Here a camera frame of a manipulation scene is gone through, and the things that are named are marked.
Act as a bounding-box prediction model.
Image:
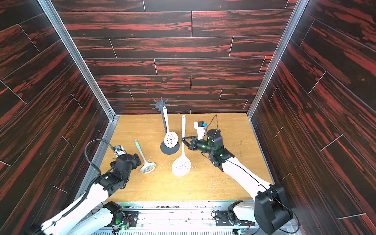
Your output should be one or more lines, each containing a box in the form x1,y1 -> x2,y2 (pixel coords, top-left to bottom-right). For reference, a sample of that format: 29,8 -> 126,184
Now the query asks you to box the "left aluminium corner post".
38,1 -> 118,191

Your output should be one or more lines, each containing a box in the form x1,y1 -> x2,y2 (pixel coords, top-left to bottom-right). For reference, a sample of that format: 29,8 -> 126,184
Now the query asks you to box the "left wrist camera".
114,145 -> 126,157

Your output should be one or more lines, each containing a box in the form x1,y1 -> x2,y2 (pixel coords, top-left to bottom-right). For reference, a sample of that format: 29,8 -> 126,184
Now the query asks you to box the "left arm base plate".
98,208 -> 140,230

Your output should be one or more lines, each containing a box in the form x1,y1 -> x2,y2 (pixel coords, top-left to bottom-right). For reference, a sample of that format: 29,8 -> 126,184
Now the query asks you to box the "aluminium corner post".
38,1 -> 118,191
247,0 -> 309,123

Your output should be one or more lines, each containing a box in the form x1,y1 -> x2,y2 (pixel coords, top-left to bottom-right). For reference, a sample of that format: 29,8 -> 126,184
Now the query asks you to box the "grey utensil rack stand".
151,98 -> 180,155

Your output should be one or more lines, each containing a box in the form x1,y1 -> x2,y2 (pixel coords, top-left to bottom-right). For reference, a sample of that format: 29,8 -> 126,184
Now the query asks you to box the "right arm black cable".
205,114 -> 219,133

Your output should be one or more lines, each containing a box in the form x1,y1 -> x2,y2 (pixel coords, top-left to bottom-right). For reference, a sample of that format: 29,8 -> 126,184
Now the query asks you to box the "white teal skimmer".
171,115 -> 191,177
163,106 -> 178,148
135,140 -> 156,174

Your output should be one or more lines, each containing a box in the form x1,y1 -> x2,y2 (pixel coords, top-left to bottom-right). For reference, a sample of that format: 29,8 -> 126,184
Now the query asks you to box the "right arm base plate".
211,210 -> 255,227

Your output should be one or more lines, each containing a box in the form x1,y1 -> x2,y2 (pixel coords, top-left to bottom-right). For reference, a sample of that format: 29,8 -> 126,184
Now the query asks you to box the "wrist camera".
193,121 -> 208,140
114,145 -> 126,157

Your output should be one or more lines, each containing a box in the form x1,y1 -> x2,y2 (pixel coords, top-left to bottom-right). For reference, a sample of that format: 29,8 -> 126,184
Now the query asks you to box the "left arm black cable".
84,138 -> 117,177

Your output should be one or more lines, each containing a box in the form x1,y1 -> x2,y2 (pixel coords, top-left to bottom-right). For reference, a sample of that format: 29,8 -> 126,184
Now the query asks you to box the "right aluminium corner post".
247,0 -> 309,123

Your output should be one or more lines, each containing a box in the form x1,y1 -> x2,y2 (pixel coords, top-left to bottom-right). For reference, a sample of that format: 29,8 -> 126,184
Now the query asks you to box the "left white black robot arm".
24,153 -> 142,235

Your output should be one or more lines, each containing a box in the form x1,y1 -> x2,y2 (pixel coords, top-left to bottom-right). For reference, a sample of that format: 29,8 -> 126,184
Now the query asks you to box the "aluminium front rail frame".
51,200 -> 303,235

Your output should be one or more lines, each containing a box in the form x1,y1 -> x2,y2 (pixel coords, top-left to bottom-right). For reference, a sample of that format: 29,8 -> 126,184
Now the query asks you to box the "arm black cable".
84,138 -> 117,177
205,114 -> 219,133

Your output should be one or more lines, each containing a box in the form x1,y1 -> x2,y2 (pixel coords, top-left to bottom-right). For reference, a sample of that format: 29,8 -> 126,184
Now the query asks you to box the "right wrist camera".
193,121 -> 208,140

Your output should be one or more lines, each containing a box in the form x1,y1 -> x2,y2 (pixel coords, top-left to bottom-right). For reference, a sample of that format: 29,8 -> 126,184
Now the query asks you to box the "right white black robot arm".
182,129 -> 294,235

